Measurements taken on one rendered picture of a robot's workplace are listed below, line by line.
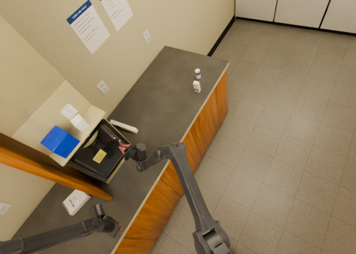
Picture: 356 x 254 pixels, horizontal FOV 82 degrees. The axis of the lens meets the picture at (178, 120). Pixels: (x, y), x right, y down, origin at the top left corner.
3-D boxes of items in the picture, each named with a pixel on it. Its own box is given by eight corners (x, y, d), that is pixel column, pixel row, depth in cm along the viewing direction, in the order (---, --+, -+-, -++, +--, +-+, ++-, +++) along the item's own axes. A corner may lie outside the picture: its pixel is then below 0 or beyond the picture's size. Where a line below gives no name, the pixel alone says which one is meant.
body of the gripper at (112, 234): (108, 215, 112) (101, 214, 106) (122, 226, 108) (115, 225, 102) (100, 227, 110) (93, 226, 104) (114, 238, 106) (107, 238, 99)
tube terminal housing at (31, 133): (85, 168, 158) (-17, 116, 94) (112, 133, 169) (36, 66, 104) (107, 184, 147) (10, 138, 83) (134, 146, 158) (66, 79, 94)
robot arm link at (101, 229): (94, 234, 96) (104, 227, 96) (90, 220, 100) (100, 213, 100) (101, 235, 102) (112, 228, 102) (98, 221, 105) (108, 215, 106)
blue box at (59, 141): (53, 150, 100) (39, 142, 93) (68, 133, 104) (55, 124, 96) (66, 159, 96) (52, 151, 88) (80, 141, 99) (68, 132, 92)
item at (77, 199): (65, 203, 147) (61, 202, 144) (82, 185, 151) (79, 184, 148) (73, 216, 141) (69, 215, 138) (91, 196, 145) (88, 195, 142)
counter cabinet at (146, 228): (86, 245, 220) (10, 246, 145) (183, 99, 289) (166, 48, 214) (133, 290, 191) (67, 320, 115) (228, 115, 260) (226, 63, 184)
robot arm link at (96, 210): (80, 236, 93) (94, 226, 91) (74, 212, 99) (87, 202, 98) (99, 234, 103) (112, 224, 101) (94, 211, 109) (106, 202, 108)
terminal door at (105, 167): (105, 181, 143) (66, 162, 110) (131, 145, 153) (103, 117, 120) (106, 182, 143) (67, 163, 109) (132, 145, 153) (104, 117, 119)
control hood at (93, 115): (62, 162, 108) (47, 156, 99) (101, 114, 119) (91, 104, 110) (76, 173, 103) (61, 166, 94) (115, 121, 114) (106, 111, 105)
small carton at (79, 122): (77, 126, 105) (69, 120, 100) (85, 119, 106) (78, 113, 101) (81, 132, 102) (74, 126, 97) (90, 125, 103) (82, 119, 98)
